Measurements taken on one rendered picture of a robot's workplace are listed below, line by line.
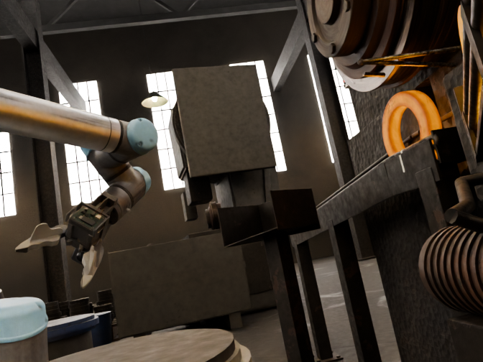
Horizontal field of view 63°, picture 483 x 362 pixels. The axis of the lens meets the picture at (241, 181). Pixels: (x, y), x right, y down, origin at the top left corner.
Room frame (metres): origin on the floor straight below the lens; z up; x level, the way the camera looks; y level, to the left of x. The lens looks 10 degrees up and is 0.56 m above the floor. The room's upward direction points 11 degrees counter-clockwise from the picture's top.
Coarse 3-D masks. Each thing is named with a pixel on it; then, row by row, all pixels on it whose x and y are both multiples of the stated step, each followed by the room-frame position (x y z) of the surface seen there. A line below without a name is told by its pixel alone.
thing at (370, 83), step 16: (416, 0) 0.71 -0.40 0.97; (432, 0) 0.73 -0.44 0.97; (416, 16) 0.73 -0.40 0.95; (432, 16) 0.75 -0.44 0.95; (400, 32) 0.78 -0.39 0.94; (416, 32) 0.77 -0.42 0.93; (432, 32) 0.78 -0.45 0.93; (400, 48) 0.79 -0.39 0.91; (416, 48) 0.81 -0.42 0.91; (352, 80) 1.03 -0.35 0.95; (368, 80) 0.95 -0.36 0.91; (384, 80) 0.88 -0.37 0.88
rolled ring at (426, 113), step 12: (396, 96) 0.88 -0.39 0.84; (408, 96) 0.84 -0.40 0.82; (420, 96) 0.82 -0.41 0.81; (396, 108) 0.90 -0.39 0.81; (420, 108) 0.81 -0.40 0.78; (432, 108) 0.81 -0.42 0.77; (384, 120) 0.96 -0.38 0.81; (396, 120) 0.94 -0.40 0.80; (420, 120) 0.82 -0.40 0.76; (432, 120) 0.80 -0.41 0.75; (384, 132) 0.97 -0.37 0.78; (396, 132) 0.95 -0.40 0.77; (420, 132) 0.83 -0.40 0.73; (396, 144) 0.95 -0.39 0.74
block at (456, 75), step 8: (456, 72) 0.65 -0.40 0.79; (448, 80) 0.68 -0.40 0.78; (456, 80) 0.66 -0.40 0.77; (448, 88) 0.68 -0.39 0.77; (448, 96) 0.69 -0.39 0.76; (456, 104) 0.67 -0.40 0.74; (456, 112) 0.68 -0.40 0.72; (456, 120) 0.69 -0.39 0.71; (464, 128) 0.67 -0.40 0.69; (464, 136) 0.68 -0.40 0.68; (464, 144) 0.68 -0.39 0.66; (464, 152) 0.69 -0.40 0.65; (472, 152) 0.67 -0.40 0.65; (472, 160) 0.68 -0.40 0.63; (472, 168) 0.68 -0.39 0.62; (480, 168) 0.66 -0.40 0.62; (480, 192) 0.68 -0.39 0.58; (480, 200) 0.69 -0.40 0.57
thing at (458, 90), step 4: (456, 88) 0.52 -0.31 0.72; (460, 88) 0.52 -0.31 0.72; (456, 92) 0.52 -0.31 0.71; (460, 92) 0.52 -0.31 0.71; (456, 96) 0.52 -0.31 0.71; (460, 96) 0.52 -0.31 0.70; (456, 100) 0.52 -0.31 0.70; (460, 100) 0.52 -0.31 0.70; (460, 104) 0.52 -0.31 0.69; (460, 108) 0.52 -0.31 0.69; (460, 112) 0.52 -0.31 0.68; (464, 124) 0.52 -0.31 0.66; (468, 136) 0.52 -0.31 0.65
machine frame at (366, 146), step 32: (352, 96) 1.37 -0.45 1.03; (384, 96) 1.18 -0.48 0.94; (416, 128) 0.97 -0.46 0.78; (352, 160) 1.37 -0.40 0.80; (416, 192) 1.05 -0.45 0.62; (384, 224) 1.26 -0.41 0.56; (416, 224) 1.09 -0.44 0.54; (384, 256) 1.32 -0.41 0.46; (416, 256) 1.13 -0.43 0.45; (384, 288) 1.37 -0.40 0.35; (416, 288) 1.17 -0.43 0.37; (416, 320) 1.22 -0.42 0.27; (416, 352) 1.26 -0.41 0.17; (448, 352) 1.09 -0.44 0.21
